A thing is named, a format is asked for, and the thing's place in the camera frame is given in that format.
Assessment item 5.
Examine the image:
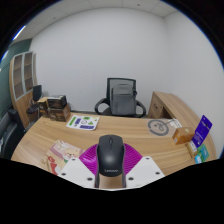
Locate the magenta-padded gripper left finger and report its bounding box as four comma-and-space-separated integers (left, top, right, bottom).
57, 143, 101, 189

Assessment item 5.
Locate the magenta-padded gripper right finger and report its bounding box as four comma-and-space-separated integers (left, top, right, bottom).
121, 143, 166, 189

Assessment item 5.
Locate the black computer mouse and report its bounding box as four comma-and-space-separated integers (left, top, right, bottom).
95, 134, 126, 178

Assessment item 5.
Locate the cartoon dog print mouse pad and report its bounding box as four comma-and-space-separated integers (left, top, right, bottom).
40, 138, 84, 176

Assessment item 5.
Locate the white sticker sheet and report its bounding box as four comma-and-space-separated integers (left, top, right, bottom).
65, 114, 101, 131

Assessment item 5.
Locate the large dark brown carton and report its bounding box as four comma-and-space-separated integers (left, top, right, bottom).
47, 103, 72, 123

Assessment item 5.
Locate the orange-brown cardboard box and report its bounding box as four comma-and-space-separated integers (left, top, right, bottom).
171, 126, 196, 146

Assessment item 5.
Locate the grey backpack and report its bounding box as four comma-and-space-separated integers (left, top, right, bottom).
110, 83, 138, 117

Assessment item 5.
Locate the black box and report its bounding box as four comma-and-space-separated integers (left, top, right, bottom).
46, 94, 68, 110

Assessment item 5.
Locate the small blue box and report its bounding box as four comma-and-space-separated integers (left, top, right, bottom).
194, 153, 204, 165

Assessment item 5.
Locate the wooden side desk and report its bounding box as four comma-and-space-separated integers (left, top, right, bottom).
146, 91, 214, 141

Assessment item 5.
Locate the small brown carton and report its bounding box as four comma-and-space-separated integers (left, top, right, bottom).
37, 96, 50, 117

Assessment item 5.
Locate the small green box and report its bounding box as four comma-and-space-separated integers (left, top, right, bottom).
196, 143, 211, 163

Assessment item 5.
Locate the purple card package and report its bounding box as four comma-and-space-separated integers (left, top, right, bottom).
192, 114, 213, 149

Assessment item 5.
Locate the black mesh office chair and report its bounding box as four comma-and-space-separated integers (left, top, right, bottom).
94, 77, 148, 118

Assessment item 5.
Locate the small black chair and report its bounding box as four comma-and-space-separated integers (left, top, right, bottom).
25, 84, 43, 126

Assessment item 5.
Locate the black leather armchair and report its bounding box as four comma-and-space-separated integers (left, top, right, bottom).
0, 108, 26, 159

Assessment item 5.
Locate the wooden shelf unit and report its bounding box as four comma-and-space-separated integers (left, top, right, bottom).
8, 50, 38, 129

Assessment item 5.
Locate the grey ring print sheet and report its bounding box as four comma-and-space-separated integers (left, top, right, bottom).
147, 118, 183, 138

